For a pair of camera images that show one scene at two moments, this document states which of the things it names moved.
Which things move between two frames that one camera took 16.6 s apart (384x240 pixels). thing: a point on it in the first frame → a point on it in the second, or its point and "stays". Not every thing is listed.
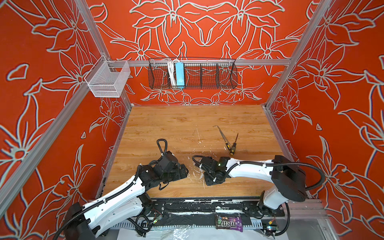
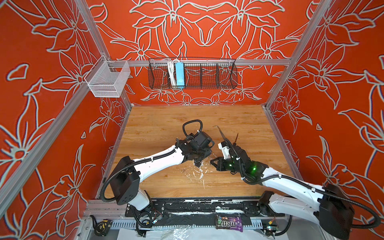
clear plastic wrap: x=179 y=233 stays
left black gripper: x=178 y=174 → x=208 y=151
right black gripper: x=207 y=183 → x=220 y=163
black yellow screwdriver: x=233 y=147 stays
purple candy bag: x=226 y=222 stays
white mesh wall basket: x=107 y=78 stays
